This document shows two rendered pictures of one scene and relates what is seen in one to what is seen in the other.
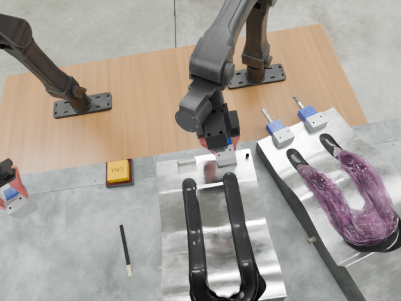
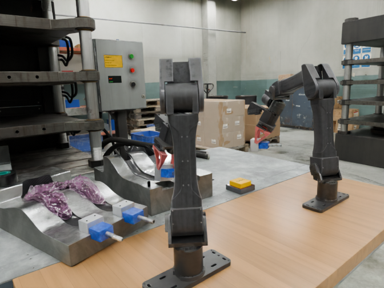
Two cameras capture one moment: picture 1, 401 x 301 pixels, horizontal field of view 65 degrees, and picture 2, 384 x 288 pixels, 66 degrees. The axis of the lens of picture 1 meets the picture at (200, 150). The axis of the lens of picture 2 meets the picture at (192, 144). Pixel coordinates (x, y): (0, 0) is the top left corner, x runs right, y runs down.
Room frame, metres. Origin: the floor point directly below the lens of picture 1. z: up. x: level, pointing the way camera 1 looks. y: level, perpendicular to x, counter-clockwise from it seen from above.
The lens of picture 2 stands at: (1.15, -0.57, 1.20)
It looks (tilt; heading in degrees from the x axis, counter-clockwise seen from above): 11 degrees down; 142
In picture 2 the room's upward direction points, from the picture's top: 2 degrees counter-clockwise
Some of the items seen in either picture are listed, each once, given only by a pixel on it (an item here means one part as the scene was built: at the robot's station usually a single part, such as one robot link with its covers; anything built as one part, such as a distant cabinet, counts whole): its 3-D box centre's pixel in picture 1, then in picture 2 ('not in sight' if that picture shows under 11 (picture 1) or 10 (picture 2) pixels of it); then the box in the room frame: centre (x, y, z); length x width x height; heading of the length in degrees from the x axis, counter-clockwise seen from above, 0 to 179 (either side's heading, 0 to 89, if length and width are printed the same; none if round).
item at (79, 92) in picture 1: (69, 89); (325, 171); (0.67, 0.37, 0.90); 0.09 x 0.06 x 0.06; 66
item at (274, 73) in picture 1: (256, 69); (188, 259); (0.69, -0.23, 0.84); 0.20 x 0.07 x 0.08; 90
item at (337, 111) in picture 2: not in sight; (338, 114); (-2.15, 6.45, 0.42); 0.86 x 0.33 x 0.83; 175
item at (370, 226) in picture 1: (351, 192); (60, 190); (0.21, -0.35, 0.90); 0.26 x 0.18 x 0.08; 16
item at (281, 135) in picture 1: (274, 126); (135, 216); (0.45, -0.23, 0.86); 0.13 x 0.05 x 0.05; 16
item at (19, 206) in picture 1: (15, 191); (266, 144); (0.34, 0.49, 0.93); 0.13 x 0.05 x 0.05; 27
